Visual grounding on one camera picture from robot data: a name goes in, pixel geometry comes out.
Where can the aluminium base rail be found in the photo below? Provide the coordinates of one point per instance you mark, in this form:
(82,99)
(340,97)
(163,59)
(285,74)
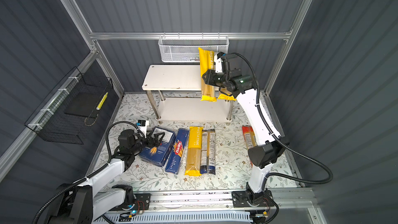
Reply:
(279,205)

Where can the yellow Pastatime spaghetti bag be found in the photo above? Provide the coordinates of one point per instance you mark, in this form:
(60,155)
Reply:
(226,96)
(206,63)

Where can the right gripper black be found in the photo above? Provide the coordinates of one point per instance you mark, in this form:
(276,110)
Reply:
(210,74)

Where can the large blue Barilla box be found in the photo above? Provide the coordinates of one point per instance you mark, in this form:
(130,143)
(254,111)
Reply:
(159,156)

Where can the slim blue Barilla spaghetti box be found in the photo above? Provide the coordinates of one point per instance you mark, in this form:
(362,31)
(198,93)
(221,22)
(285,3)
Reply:
(176,154)

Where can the floral patterned table mat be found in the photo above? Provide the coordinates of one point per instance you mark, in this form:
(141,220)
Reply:
(233,166)

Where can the tubes in white basket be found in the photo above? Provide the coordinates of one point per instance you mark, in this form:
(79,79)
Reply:
(192,58)

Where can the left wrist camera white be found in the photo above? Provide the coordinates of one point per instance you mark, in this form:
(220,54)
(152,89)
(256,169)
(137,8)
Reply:
(142,126)

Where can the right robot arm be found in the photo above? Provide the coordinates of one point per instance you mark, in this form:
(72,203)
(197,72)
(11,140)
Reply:
(267,150)

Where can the black wire basket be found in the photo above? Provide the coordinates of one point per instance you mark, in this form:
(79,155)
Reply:
(70,114)

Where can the yellow marker in basket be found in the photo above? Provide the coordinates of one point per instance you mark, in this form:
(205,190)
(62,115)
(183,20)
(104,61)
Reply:
(102,101)

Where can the red spaghetti bag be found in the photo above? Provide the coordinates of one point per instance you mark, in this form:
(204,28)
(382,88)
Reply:
(249,136)

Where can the white two-tier shelf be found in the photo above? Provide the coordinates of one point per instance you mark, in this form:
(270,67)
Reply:
(174,92)

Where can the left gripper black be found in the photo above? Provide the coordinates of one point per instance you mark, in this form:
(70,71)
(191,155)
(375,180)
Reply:
(151,144)

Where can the aluminium frame profile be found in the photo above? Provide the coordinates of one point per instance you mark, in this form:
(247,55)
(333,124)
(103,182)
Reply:
(96,53)

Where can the yellow spaghetti bag centre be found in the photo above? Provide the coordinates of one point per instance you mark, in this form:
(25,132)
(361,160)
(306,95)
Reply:
(194,150)

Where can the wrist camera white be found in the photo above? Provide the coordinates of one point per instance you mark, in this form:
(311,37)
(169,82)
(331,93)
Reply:
(142,126)
(223,62)

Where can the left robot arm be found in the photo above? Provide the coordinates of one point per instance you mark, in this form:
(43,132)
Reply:
(82,202)

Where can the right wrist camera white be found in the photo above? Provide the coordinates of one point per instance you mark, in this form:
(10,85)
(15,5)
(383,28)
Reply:
(223,62)

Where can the dark blue spaghetti bag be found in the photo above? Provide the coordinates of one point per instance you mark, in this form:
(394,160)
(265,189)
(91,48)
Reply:
(208,152)

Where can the white wire mesh basket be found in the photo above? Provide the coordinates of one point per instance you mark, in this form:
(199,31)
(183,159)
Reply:
(174,50)

